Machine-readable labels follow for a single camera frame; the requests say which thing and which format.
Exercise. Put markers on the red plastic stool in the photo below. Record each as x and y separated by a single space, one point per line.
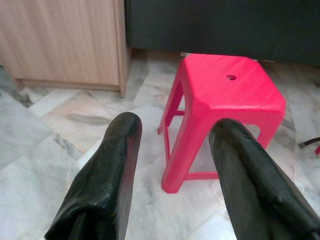
225 95

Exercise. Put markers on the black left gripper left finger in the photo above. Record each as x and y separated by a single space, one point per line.
105 180

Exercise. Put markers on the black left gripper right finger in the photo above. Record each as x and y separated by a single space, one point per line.
252 180

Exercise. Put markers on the light wooden cabinet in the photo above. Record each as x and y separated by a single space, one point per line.
57 42

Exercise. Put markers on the black tv console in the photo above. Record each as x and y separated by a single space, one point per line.
225 25

